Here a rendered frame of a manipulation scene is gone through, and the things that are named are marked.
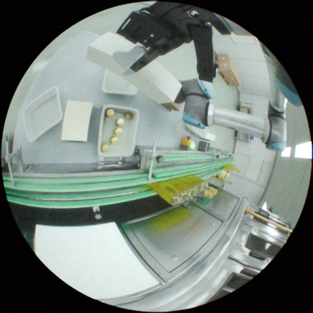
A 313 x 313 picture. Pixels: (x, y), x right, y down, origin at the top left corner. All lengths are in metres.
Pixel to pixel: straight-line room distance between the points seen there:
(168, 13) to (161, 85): 0.18
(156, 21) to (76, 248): 0.54
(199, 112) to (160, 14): 0.41
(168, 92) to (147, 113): 0.39
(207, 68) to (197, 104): 0.32
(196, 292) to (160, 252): 0.23
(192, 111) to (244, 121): 0.22
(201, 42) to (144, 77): 0.14
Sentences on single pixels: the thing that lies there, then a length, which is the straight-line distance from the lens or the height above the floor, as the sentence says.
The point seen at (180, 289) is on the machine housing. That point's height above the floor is 1.37.
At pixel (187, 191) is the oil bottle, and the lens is 0.49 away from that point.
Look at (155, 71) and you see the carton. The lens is 0.26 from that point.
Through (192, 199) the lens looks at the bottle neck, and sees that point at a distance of 0.48.
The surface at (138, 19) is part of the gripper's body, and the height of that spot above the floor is 1.22.
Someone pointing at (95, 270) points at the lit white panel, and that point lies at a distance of 0.40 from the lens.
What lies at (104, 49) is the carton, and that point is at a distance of 0.24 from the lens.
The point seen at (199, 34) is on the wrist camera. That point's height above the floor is 1.25.
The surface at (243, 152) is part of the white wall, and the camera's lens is 6.27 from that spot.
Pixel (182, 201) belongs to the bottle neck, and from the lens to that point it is 0.44.
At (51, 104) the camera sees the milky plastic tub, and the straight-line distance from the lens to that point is 0.60.
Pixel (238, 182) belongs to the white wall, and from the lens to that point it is 6.48.
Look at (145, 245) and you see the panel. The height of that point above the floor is 1.14.
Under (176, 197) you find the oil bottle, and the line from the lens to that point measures 0.44.
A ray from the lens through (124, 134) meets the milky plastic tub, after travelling 0.57.
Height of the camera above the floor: 1.30
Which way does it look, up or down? 49 degrees down
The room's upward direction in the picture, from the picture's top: 116 degrees clockwise
